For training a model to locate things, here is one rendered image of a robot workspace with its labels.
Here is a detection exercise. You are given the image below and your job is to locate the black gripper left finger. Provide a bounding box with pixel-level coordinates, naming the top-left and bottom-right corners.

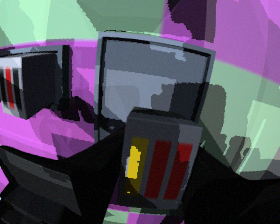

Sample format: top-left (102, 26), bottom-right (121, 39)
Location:
top-left (0, 126), bottom-right (126, 224)

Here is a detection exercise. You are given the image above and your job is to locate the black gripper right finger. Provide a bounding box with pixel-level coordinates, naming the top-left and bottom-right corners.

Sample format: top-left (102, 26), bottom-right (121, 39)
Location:
top-left (181, 146), bottom-right (280, 224)

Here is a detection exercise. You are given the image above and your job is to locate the dark grey flat panel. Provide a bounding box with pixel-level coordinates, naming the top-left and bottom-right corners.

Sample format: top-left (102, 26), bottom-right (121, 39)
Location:
top-left (260, 147), bottom-right (280, 179)

